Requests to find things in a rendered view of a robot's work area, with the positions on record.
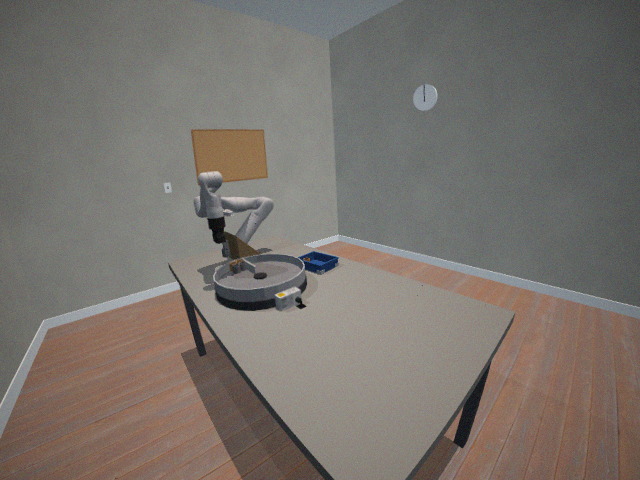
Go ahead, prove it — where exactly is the blue crate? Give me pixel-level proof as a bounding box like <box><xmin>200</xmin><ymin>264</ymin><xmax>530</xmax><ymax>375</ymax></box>
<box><xmin>298</xmin><ymin>251</ymin><xmax>339</xmax><ymax>275</ymax></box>

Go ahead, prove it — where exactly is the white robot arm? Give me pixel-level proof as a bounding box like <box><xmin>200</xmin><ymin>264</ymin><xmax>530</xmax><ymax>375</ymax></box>
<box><xmin>194</xmin><ymin>171</ymin><xmax>274</xmax><ymax>244</ymax></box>

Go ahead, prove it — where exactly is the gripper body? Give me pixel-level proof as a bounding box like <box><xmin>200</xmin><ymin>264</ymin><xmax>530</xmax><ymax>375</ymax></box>
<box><xmin>206</xmin><ymin>206</ymin><xmax>233</xmax><ymax>243</ymax></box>

